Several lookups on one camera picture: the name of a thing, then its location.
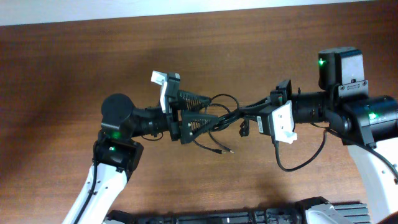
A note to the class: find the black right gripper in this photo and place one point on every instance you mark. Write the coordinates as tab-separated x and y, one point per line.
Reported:
283	101

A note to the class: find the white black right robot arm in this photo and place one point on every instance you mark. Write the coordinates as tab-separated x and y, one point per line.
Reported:
366	125

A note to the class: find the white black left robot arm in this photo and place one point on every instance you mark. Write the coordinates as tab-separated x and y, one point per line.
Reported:
116	155

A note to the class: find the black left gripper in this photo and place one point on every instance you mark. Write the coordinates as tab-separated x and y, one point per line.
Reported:
174	112

